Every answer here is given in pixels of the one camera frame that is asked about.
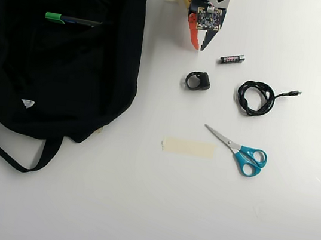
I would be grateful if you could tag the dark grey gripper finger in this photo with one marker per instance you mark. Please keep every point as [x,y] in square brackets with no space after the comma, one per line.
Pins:
[208,38]

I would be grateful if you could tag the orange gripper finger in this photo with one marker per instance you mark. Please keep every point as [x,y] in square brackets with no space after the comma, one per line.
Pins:
[193,31]

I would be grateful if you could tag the green marker with black barrel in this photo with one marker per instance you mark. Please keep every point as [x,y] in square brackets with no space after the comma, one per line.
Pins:
[72,19]

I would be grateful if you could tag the black fabric bag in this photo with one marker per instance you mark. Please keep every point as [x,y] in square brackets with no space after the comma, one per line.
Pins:
[60,60]

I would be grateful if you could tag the black aa battery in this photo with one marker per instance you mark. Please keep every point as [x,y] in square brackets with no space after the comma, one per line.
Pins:
[231,59]

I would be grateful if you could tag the long beige masking tape strip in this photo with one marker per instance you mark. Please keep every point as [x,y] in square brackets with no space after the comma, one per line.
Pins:
[189,148]

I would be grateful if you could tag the camera circuit board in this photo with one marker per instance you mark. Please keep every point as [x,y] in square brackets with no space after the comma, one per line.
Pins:
[209,18]

